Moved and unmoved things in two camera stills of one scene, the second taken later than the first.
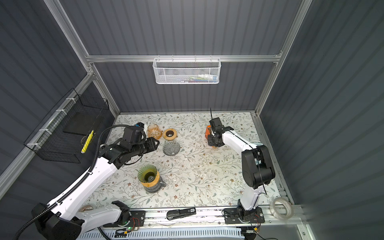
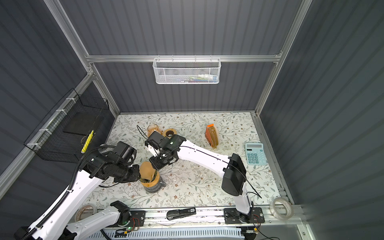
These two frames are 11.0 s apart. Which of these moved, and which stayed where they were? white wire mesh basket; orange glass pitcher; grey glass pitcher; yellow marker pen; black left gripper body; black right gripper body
Moved: black left gripper body; black right gripper body
Stayed: orange glass pitcher; white wire mesh basket; grey glass pitcher; yellow marker pen
